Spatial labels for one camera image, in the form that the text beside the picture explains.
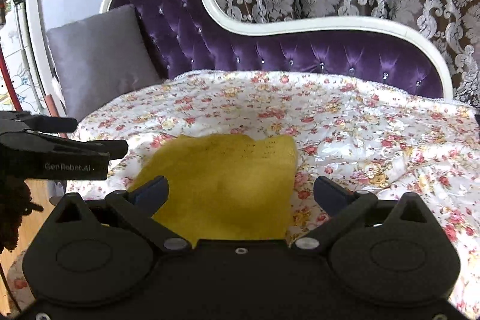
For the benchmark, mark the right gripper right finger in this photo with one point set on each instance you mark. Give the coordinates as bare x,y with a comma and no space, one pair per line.
345,210

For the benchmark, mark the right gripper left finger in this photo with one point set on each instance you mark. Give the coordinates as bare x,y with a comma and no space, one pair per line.
137,209

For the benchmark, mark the mustard yellow knit sweater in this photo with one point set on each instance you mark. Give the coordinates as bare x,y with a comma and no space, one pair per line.
225,186

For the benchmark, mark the red vacuum pole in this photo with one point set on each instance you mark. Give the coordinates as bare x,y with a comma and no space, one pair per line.
10,87

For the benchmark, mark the floral bedspread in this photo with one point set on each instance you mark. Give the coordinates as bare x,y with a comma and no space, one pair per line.
416,255

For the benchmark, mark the grey square cushion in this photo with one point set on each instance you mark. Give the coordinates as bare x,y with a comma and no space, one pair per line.
100,58

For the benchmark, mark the purple tufted chaise lounge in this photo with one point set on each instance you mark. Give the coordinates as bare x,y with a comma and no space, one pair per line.
190,35

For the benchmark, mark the white door frame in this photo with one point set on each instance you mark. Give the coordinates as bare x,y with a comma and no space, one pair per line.
44,64

